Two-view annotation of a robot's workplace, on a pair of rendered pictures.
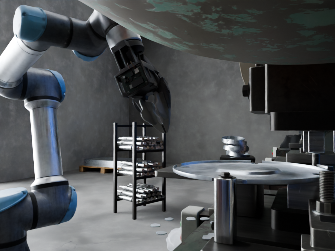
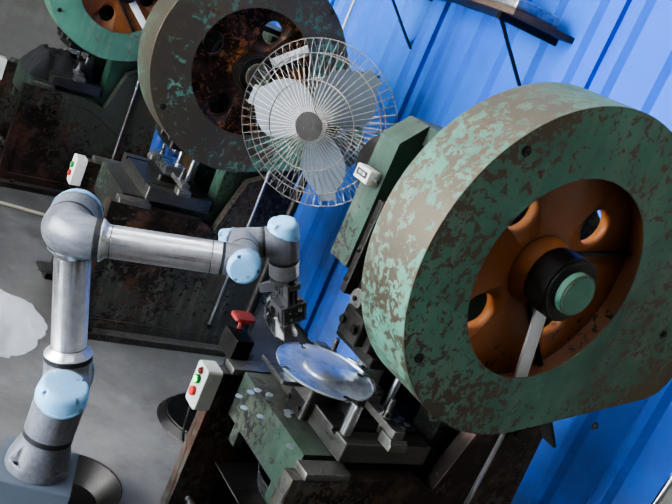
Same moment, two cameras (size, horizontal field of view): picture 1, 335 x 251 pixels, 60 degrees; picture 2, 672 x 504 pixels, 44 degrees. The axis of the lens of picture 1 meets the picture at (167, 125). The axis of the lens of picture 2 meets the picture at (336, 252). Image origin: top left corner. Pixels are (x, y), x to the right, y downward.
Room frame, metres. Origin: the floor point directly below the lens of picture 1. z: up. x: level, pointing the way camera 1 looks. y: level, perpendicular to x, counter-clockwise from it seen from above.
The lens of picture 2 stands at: (-0.34, 1.77, 1.69)
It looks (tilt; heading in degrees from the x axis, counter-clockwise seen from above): 15 degrees down; 298
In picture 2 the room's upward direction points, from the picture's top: 23 degrees clockwise
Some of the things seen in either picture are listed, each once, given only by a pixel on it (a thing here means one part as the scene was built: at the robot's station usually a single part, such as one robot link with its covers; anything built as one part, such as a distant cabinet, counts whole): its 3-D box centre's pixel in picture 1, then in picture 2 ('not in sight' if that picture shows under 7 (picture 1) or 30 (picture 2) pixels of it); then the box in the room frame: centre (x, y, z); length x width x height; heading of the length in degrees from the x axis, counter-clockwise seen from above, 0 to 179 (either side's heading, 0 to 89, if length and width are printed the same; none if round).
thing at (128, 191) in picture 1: (139, 167); not in sight; (3.10, 0.30, 0.47); 0.46 x 0.43 x 0.95; 45
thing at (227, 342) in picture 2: not in sight; (230, 358); (0.90, -0.19, 0.62); 0.10 x 0.06 x 0.20; 155
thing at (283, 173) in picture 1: (246, 169); (325, 370); (0.57, -0.16, 0.78); 0.29 x 0.29 x 0.01
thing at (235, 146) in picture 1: (237, 168); not in sight; (3.58, -0.86, 0.40); 0.45 x 0.40 x 0.79; 167
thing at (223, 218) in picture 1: (225, 206); (351, 417); (0.41, -0.08, 0.75); 0.03 x 0.03 x 0.10; 65
